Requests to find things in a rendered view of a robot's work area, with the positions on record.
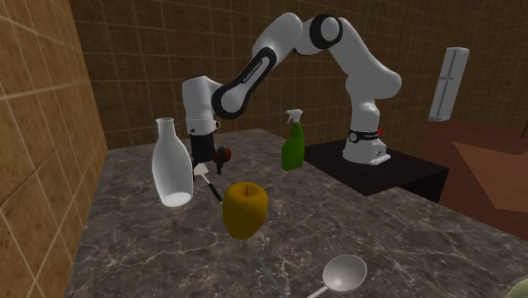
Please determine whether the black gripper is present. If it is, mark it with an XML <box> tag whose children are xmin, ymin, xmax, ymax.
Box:
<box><xmin>190</xmin><ymin>132</ymin><xmax>224</xmax><ymax>176</ymax></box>

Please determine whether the brown round object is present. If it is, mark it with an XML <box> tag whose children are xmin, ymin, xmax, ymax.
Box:
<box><xmin>214</xmin><ymin>146</ymin><xmax>233</xmax><ymax>164</ymax></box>

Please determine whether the white glass bottle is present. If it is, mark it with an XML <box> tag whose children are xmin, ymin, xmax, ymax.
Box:
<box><xmin>151</xmin><ymin>117</ymin><xmax>195</xmax><ymax>208</ymax></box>

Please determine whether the yellow apple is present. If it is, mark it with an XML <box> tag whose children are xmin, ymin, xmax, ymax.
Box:
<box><xmin>222</xmin><ymin>181</ymin><xmax>269</xmax><ymax>240</ymax></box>

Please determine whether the green spray bottle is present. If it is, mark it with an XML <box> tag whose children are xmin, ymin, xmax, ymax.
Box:
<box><xmin>281</xmin><ymin>108</ymin><xmax>306</xmax><ymax>172</ymax></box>

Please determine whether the thin grey rod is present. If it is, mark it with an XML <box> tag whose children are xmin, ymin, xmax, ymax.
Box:
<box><xmin>256</xmin><ymin>255</ymin><xmax>288</xmax><ymax>298</ymax></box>

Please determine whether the silver ladle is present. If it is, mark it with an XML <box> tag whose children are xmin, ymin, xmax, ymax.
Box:
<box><xmin>305</xmin><ymin>254</ymin><xmax>368</xmax><ymax>298</ymax></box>

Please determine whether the black robot stand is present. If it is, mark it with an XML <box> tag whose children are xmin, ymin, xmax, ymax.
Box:
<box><xmin>304</xmin><ymin>139</ymin><xmax>451</xmax><ymax>204</ymax></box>

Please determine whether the pale green round object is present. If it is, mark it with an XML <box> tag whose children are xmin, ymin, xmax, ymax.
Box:
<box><xmin>503</xmin><ymin>278</ymin><xmax>528</xmax><ymax>298</ymax></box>

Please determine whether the white spatula with black handle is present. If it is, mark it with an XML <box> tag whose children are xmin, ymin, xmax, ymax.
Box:
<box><xmin>193</xmin><ymin>163</ymin><xmax>224</xmax><ymax>203</ymax></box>

